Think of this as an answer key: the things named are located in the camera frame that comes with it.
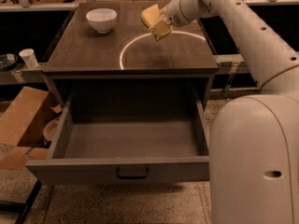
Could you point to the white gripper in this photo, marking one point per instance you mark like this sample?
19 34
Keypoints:
174 13

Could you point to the yellow wavy sponge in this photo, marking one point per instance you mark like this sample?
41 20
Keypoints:
150 15

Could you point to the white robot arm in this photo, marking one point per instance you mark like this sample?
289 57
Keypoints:
254 140

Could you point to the dark wooden counter cabinet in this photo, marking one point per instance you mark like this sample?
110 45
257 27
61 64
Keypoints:
129 50

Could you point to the grey open top drawer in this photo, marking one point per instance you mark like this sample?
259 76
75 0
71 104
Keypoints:
163 130

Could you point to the white ceramic bowl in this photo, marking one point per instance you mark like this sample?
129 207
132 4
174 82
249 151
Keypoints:
102 20

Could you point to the white paper cup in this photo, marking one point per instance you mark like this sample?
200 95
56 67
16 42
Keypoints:
28 56

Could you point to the round wooden disc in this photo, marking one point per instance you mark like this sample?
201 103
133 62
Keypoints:
50 129

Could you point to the dark round plate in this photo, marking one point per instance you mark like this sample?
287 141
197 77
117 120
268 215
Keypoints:
8 61

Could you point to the brown cardboard box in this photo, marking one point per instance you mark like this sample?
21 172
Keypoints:
22 126

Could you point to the grey metal shelf rail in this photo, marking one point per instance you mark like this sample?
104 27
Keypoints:
231 63

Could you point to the black drawer handle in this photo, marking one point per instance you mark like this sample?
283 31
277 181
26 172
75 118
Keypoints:
132 174

